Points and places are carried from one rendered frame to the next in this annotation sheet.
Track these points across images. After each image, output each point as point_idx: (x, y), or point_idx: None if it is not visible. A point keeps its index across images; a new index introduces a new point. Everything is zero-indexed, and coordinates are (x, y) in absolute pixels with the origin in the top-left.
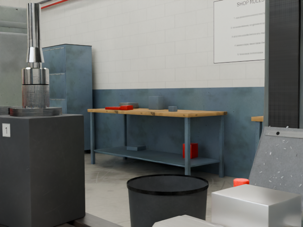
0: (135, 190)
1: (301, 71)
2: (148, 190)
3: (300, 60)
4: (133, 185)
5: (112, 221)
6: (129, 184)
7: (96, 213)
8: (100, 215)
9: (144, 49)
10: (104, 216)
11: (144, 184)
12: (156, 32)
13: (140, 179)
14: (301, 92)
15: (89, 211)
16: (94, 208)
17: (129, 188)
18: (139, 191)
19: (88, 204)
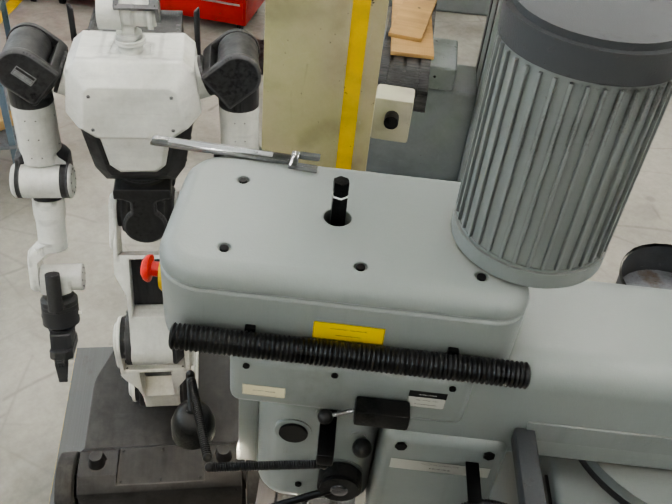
0: (621, 277)
1: (493, 486)
2: (669, 264)
3: (495, 480)
4: (645, 253)
5: (670, 224)
6: (636, 252)
7: (663, 192)
8: (664, 200)
9: None
10: (667, 207)
11: (666, 256)
12: None
13: (661, 248)
14: (489, 496)
15: (655, 183)
16: (668, 179)
17: (620, 266)
18: (623, 283)
19: (669, 164)
